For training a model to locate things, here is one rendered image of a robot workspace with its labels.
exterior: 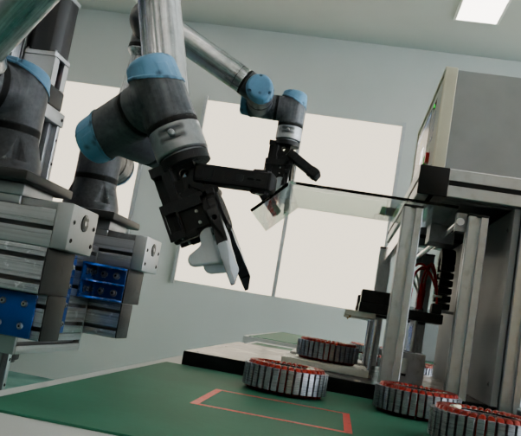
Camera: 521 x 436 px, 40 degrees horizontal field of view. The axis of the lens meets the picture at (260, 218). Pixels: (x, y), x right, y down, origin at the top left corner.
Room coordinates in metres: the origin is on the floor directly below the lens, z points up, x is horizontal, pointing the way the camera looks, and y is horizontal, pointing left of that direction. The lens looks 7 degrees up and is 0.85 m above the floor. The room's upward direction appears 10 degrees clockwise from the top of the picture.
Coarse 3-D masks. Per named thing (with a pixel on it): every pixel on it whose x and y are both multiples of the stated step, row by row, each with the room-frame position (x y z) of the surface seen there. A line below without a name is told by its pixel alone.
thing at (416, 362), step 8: (408, 352) 1.27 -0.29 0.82; (408, 360) 1.27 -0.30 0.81; (416, 360) 1.27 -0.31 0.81; (424, 360) 1.26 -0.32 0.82; (408, 368) 1.27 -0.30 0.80; (416, 368) 1.27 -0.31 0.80; (400, 376) 1.27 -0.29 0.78; (408, 376) 1.27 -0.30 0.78; (416, 376) 1.27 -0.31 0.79; (416, 384) 1.27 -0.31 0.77
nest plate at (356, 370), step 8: (288, 360) 1.26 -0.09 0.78; (296, 360) 1.26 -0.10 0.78; (304, 360) 1.25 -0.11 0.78; (312, 360) 1.28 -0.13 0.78; (320, 368) 1.25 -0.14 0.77; (328, 368) 1.25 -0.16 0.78; (336, 368) 1.25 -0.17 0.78; (344, 368) 1.24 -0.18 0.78; (352, 368) 1.25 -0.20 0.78; (360, 368) 1.30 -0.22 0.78; (360, 376) 1.24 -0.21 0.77
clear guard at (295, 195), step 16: (288, 192) 1.20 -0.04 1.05; (304, 192) 1.21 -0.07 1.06; (320, 192) 1.18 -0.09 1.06; (336, 192) 1.16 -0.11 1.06; (352, 192) 1.14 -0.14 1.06; (256, 208) 1.16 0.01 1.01; (272, 208) 1.24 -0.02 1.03; (288, 208) 1.33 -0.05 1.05; (320, 208) 1.35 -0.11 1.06; (336, 208) 1.32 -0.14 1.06; (352, 208) 1.29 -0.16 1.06; (368, 208) 1.26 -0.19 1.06; (384, 208) 1.23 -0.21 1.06; (400, 208) 1.21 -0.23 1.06; (432, 208) 1.16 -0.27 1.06; (448, 208) 1.13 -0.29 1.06; (272, 224) 1.37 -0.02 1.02
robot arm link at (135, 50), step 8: (136, 40) 2.04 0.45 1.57; (128, 48) 2.07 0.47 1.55; (136, 48) 2.04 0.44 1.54; (136, 56) 2.05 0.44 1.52; (128, 64) 2.07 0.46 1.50; (120, 88) 2.07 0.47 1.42; (128, 160) 2.05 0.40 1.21; (128, 168) 2.06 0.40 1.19; (120, 176) 2.04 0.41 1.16; (128, 176) 2.11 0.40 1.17; (120, 184) 2.13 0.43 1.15
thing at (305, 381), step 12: (252, 360) 0.96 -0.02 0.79; (264, 360) 1.00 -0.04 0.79; (252, 372) 0.94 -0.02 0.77; (264, 372) 0.93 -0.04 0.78; (276, 372) 0.92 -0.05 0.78; (288, 372) 0.92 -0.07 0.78; (300, 372) 0.93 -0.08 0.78; (312, 372) 0.94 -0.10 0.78; (324, 372) 0.96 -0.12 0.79; (252, 384) 0.94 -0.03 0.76; (264, 384) 0.93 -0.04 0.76; (276, 384) 0.92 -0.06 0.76; (288, 384) 0.92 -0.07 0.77; (300, 384) 0.93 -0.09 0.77; (312, 384) 0.93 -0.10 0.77; (324, 384) 0.95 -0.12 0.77; (300, 396) 0.93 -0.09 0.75; (312, 396) 0.93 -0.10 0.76; (324, 396) 0.96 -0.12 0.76
